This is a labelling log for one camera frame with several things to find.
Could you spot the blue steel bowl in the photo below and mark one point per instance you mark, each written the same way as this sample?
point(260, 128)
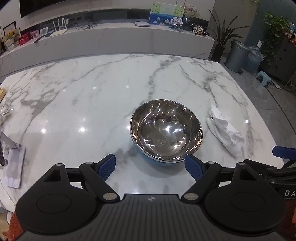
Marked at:
point(164, 131)

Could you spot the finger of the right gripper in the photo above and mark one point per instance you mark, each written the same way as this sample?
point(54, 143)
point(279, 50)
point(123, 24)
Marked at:
point(284, 152)

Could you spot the blue water jug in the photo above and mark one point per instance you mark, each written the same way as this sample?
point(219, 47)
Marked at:
point(253, 60)

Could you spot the white phone stand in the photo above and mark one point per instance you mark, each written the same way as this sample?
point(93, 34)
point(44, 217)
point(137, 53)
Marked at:
point(12, 163)

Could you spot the toy car model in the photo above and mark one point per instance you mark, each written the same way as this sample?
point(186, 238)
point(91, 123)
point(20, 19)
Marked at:
point(198, 30)

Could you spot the lotus painting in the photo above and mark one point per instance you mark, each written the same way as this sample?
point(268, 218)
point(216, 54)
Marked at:
point(162, 13)

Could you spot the blue plastic stool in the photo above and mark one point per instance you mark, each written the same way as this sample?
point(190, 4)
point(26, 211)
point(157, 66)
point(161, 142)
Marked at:
point(265, 79)

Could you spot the white wifi router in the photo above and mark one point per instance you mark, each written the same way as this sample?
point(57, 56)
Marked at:
point(60, 27)

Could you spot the grey trash can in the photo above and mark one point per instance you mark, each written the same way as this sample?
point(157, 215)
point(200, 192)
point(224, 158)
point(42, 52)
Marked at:
point(237, 56)

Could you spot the dark cabinet with plant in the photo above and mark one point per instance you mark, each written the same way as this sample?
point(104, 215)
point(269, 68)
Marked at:
point(278, 48)

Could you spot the black wall television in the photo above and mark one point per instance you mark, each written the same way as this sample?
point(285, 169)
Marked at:
point(51, 9)

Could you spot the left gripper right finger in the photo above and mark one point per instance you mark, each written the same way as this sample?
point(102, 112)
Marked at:
point(205, 176)

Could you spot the white marble tv console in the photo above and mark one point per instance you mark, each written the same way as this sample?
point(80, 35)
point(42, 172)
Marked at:
point(110, 38)

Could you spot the white paper towel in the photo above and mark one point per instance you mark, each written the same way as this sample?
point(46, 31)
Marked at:
point(229, 136)

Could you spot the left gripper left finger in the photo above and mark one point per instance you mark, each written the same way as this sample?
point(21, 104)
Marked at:
point(95, 176)

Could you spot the bamboo mat roll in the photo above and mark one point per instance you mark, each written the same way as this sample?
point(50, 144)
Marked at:
point(2, 93)

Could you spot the potted green plant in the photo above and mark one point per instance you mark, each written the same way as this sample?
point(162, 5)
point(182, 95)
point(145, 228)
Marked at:
point(223, 33)

